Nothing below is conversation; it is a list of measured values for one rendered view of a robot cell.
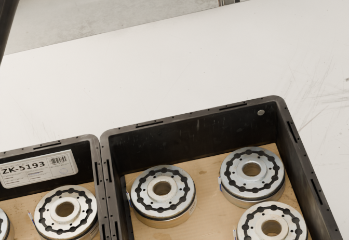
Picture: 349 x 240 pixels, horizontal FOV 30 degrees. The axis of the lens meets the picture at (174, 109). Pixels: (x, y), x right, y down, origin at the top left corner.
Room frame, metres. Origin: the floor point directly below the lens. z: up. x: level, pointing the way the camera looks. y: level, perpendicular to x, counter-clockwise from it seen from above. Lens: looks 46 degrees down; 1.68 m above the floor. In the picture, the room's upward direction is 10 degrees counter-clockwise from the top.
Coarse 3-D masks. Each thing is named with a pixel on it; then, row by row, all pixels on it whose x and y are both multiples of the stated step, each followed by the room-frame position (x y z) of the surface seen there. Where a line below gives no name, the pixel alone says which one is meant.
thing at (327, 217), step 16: (272, 96) 0.72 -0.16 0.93; (192, 112) 0.71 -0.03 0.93; (208, 112) 0.71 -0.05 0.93; (224, 112) 0.71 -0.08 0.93; (288, 112) 0.68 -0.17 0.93; (112, 128) 0.71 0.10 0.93; (128, 128) 0.70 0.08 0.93; (144, 128) 0.70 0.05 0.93; (288, 128) 0.65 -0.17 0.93; (304, 160) 0.58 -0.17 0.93; (112, 176) 0.61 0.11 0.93; (112, 192) 0.58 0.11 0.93; (320, 192) 0.52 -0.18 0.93; (112, 208) 0.56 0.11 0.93; (320, 208) 0.50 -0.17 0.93; (112, 224) 0.53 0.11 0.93; (336, 224) 0.47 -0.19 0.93
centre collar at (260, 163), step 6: (240, 162) 0.65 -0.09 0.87; (246, 162) 0.65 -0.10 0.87; (252, 162) 0.65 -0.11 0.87; (258, 162) 0.64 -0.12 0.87; (240, 168) 0.64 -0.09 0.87; (264, 168) 0.63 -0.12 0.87; (240, 174) 0.63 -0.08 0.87; (264, 174) 0.62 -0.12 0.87; (246, 180) 0.61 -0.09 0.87; (252, 180) 0.61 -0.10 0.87; (258, 180) 0.61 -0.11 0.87
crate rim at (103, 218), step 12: (36, 144) 0.70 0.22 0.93; (48, 144) 0.70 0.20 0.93; (60, 144) 0.69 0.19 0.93; (72, 144) 0.69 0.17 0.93; (96, 144) 0.68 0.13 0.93; (0, 156) 0.69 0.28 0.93; (12, 156) 0.69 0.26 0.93; (96, 156) 0.66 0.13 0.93; (96, 168) 0.65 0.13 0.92; (96, 180) 0.61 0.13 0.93; (96, 192) 0.59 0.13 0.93; (108, 216) 0.54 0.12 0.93; (108, 228) 0.52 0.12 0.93
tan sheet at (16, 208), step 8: (80, 184) 0.69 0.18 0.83; (88, 184) 0.69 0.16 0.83; (48, 192) 0.68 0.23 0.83; (8, 200) 0.68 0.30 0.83; (16, 200) 0.68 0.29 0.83; (24, 200) 0.68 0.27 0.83; (32, 200) 0.67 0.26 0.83; (40, 200) 0.67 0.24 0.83; (8, 208) 0.67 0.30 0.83; (16, 208) 0.66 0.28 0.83; (24, 208) 0.66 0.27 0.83; (32, 208) 0.66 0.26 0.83; (8, 216) 0.65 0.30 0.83; (16, 216) 0.65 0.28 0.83; (24, 216) 0.64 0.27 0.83; (32, 216) 0.64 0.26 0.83; (16, 224) 0.63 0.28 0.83; (24, 224) 0.63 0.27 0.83; (32, 224) 0.63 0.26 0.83; (16, 232) 0.62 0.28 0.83; (24, 232) 0.61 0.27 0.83; (32, 232) 0.61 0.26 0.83
